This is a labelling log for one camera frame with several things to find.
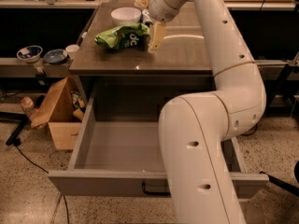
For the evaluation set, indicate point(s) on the blue grey bowl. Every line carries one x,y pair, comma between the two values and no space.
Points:
55,56

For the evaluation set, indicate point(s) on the black stand leg left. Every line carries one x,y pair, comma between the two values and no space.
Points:
21,119

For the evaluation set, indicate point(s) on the black stand leg right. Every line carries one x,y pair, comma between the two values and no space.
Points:
284,185

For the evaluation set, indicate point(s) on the silver drink can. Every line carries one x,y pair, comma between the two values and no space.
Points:
145,18

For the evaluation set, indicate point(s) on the green rice chip bag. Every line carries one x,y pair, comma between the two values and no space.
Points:
123,37

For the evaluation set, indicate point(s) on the black stand leg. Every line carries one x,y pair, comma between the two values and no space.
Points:
284,185
21,119

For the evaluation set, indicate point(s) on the blue white patterned bowl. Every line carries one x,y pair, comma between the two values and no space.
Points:
30,54

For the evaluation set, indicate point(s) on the grey open top drawer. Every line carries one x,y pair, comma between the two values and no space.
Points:
114,158

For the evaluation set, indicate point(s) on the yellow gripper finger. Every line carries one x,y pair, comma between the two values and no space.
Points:
157,32
143,4

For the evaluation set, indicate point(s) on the cardboard box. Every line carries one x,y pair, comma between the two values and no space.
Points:
56,113

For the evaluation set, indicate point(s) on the black drawer handle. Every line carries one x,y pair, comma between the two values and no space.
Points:
150,190

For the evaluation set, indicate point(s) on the small white cup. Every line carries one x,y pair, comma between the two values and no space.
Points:
71,50

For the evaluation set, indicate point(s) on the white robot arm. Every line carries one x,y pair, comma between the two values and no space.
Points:
193,126

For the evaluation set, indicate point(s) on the grey cabinet with brown top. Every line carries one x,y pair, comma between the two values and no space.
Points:
135,84

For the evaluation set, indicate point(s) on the plastic bottle on floor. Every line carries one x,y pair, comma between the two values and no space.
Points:
29,107

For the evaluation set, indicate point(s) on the grey side shelf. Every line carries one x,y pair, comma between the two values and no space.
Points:
13,67

